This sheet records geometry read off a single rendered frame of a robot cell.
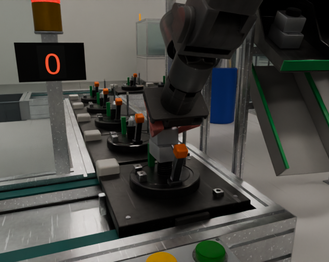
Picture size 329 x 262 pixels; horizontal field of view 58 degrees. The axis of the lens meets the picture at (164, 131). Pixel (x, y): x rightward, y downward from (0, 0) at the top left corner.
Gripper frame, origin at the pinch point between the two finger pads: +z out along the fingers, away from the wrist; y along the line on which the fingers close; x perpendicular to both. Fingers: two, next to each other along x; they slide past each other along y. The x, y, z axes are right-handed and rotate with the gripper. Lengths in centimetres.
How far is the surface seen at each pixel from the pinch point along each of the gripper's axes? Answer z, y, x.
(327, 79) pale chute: -2.0, -46.0, -9.4
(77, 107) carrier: 62, 11, -54
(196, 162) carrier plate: 12.5, -10.5, 2.0
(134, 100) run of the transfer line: 89, -24, -77
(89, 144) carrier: 27.7, 11.4, -14.8
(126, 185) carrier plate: 8.7, 7.6, 6.4
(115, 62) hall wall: 726, -193, -747
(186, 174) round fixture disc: 4.8, -3.8, 7.7
